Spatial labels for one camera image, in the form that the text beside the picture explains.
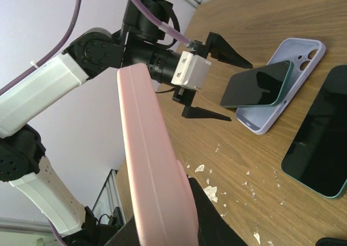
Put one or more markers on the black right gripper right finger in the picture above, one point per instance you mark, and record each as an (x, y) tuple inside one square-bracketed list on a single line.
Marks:
[(212, 228)]

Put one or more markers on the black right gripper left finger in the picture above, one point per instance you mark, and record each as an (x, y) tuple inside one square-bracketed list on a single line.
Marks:
[(126, 236)]

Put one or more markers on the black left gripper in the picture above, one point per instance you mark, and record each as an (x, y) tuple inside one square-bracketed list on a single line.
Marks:
[(219, 49)]

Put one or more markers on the pink phone case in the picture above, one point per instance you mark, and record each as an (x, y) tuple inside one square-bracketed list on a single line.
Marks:
[(162, 200)]

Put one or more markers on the lavender phone case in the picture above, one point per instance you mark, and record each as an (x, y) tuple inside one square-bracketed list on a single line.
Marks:
[(305, 55)]

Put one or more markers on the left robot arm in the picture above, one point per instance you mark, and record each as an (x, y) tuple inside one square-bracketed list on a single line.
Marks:
[(149, 47)]

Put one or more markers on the black phone upper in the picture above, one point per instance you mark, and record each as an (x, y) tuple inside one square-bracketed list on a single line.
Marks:
[(329, 241)]

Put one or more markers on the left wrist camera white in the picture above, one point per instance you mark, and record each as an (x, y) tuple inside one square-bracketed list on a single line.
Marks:
[(191, 71)]

